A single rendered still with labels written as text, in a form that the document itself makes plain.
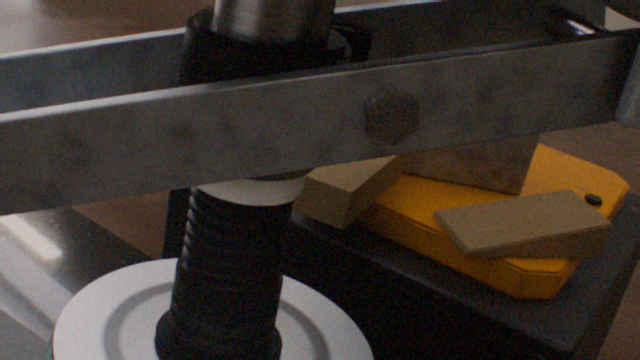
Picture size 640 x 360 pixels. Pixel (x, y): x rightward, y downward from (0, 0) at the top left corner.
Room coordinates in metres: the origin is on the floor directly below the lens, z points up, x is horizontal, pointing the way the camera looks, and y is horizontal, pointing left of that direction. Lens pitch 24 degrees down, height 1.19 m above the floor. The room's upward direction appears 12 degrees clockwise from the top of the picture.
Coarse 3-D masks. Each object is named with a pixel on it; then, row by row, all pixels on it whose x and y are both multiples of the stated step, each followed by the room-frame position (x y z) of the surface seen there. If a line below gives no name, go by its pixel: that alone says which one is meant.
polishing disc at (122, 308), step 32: (96, 288) 0.44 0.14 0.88; (128, 288) 0.45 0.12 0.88; (160, 288) 0.46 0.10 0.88; (288, 288) 0.50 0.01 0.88; (64, 320) 0.40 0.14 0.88; (96, 320) 0.41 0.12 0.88; (128, 320) 0.41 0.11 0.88; (288, 320) 0.45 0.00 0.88; (320, 320) 0.46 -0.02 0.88; (64, 352) 0.37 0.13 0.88; (96, 352) 0.38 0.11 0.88; (128, 352) 0.38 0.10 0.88; (288, 352) 0.42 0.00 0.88; (320, 352) 0.43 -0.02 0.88; (352, 352) 0.43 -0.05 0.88
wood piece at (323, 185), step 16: (368, 160) 0.91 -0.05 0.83; (384, 160) 0.92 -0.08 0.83; (400, 160) 0.97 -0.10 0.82; (320, 176) 0.82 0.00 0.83; (336, 176) 0.83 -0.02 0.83; (352, 176) 0.84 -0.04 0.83; (368, 176) 0.85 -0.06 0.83; (384, 176) 0.91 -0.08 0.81; (304, 192) 0.82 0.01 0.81; (320, 192) 0.81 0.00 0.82; (336, 192) 0.80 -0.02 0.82; (352, 192) 0.80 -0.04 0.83; (368, 192) 0.86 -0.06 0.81; (384, 192) 0.93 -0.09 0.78; (304, 208) 0.82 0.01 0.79; (320, 208) 0.81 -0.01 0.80; (336, 208) 0.80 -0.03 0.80; (352, 208) 0.81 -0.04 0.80; (336, 224) 0.80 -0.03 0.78
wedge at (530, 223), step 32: (448, 224) 0.85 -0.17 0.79; (480, 224) 0.86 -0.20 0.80; (512, 224) 0.86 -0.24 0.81; (544, 224) 0.86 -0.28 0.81; (576, 224) 0.87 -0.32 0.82; (608, 224) 0.87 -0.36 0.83; (480, 256) 0.80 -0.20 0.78; (512, 256) 0.82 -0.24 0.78; (544, 256) 0.84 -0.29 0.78; (576, 256) 0.86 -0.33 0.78
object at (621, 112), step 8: (632, 64) 0.39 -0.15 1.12; (632, 72) 0.39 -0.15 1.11; (632, 80) 0.39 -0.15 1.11; (624, 88) 0.39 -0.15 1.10; (632, 88) 0.38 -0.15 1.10; (624, 96) 0.39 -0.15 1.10; (632, 96) 0.38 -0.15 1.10; (624, 104) 0.39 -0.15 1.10; (632, 104) 0.38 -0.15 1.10; (616, 112) 0.39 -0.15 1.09; (624, 112) 0.38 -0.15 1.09; (632, 112) 0.38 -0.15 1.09; (616, 120) 0.39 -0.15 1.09; (624, 120) 0.38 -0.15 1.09; (632, 120) 0.38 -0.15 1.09
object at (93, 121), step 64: (448, 0) 0.49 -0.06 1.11; (512, 0) 0.50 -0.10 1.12; (576, 0) 0.52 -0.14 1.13; (0, 64) 0.42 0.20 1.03; (64, 64) 0.43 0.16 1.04; (128, 64) 0.44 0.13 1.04; (384, 64) 0.37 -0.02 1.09; (448, 64) 0.38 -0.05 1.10; (512, 64) 0.39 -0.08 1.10; (576, 64) 0.40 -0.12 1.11; (0, 128) 0.32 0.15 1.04; (64, 128) 0.33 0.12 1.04; (128, 128) 0.33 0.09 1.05; (192, 128) 0.34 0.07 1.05; (256, 128) 0.35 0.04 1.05; (320, 128) 0.36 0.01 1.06; (384, 128) 0.36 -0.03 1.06; (448, 128) 0.38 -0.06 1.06; (512, 128) 0.39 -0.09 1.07; (0, 192) 0.32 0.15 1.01; (64, 192) 0.33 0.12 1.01; (128, 192) 0.34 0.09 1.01
